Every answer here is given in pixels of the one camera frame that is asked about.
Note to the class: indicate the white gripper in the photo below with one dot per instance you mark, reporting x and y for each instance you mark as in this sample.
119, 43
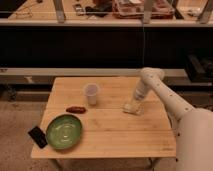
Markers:
140, 91

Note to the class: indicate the white sponge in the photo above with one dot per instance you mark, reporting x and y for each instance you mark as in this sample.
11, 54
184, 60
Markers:
132, 107

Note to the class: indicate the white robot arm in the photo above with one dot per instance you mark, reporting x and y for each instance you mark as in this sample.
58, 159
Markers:
194, 143

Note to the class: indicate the clear plastic cup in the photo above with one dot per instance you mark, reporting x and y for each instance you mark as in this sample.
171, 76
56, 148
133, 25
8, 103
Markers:
91, 91

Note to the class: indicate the wooden table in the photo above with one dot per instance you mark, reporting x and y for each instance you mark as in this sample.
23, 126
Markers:
108, 132

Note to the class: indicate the brown sausage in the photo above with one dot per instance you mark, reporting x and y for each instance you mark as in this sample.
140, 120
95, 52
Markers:
77, 110

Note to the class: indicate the basket on shelf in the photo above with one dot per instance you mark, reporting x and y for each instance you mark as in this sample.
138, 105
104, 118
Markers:
161, 9

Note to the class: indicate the green bowl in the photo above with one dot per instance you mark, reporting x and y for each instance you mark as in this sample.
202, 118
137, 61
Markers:
64, 132

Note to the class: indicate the black phone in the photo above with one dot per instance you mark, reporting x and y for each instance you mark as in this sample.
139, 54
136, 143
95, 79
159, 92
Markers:
38, 136

